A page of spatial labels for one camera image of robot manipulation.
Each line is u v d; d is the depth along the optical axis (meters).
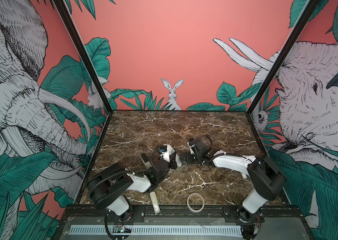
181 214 0.75
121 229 0.70
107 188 0.44
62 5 0.69
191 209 0.75
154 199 0.76
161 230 0.70
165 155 0.74
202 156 0.69
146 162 0.88
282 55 0.86
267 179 0.46
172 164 0.77
